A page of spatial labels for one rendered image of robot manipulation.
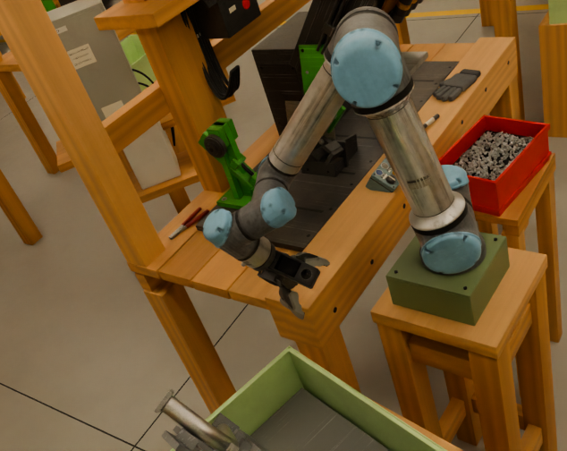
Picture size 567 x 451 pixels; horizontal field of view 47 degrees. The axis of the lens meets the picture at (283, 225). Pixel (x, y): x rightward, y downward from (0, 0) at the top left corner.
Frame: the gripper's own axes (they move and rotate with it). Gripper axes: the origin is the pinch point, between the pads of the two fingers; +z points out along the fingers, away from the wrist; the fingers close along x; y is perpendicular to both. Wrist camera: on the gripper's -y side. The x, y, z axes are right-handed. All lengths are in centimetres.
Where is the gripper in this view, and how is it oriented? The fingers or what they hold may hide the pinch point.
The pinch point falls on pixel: (318, 292)
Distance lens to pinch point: 158.2
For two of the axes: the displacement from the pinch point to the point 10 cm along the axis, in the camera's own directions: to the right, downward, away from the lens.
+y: -6.5, -1.5, 7.5
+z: 6.2, 4.6, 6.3
